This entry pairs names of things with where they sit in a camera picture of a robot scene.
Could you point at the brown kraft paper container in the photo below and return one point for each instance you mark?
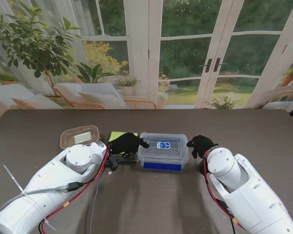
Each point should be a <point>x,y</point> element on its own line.
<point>63,143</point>

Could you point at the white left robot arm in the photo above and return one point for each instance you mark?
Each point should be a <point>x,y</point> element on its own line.
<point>46,185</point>

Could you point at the clear lid with blue mark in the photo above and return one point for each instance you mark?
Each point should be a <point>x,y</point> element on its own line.
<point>166,143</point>

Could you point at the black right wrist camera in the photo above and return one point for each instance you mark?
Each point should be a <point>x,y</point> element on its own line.
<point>202,168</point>

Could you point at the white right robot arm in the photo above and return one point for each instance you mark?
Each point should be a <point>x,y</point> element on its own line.
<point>249,192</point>

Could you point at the clear lid with green sheet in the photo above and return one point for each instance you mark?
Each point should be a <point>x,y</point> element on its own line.
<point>114,135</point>

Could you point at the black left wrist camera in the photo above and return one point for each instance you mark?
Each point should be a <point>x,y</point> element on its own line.
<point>112,162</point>

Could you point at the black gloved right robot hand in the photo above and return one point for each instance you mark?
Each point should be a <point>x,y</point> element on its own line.
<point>201,145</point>

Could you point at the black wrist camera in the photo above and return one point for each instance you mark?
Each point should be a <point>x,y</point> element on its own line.
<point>112,162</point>
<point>202,168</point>

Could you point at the clear container with blue clips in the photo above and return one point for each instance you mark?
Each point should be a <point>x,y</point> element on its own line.
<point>161,161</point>

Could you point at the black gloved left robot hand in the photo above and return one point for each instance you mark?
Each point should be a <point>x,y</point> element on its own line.
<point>127,143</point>

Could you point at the black plastic tray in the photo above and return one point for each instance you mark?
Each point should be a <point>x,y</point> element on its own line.
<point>129,160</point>

